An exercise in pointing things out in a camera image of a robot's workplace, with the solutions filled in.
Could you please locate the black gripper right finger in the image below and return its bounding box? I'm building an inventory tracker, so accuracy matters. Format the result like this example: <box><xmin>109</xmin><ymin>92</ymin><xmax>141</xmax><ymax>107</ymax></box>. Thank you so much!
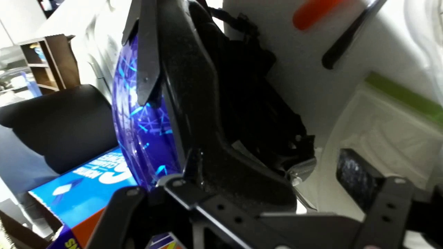
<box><xmin>334</xmin><ymin>146</ymin><xmax>443</xmax><ymax>249</ymax></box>

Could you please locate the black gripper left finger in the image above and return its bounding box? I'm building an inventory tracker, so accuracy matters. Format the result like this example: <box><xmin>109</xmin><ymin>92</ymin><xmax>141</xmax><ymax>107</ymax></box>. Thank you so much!
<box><xmin>87</xmin><ymin>171</ymin><xmax>260</xmax><ymax>249</ymax></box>

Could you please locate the blue and black bicycle helmet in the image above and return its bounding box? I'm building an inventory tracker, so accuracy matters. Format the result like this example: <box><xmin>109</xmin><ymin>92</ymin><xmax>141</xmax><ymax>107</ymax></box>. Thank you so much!
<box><xmin>109</xmin><ymin>0</ymin><xmax>319</xmax><ymax>214</ymax></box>

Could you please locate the blue detergent box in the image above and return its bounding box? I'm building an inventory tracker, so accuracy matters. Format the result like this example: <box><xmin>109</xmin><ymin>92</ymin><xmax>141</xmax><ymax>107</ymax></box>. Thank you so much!
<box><xmin>26</xmin><ymin>143</ymin><xmax>185</xmax><ymax>249</ymax></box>

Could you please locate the green zip plastic bag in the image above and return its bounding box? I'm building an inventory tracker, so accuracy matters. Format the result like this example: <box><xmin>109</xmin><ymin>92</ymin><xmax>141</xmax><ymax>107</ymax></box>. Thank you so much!
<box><xmin>316</xmin><ymin>70</ymin><xmax>443</xmax><ymax>190</ymax></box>

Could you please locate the black cylinder speaker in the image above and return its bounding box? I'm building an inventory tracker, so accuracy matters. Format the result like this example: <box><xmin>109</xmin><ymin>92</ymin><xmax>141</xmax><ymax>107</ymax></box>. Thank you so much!
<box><xmin>0</xmin><ymin>82</ymin><xmax>121</xmax><ymax>175</ymax></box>

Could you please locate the orange marker pen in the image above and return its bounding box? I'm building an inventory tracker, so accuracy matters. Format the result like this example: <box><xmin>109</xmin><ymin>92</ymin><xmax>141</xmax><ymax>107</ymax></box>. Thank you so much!
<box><xmin>290</xmin><ymin>0</ymin><xmax>357</xmax><ymax>33</ymax></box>

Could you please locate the black handled utensil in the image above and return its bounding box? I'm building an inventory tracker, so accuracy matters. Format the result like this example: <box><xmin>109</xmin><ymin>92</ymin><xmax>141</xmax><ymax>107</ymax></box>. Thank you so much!
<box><xmin>321</xmin><ymin>0</ymin><xmax>388</xmax><ymax>71</ymax></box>

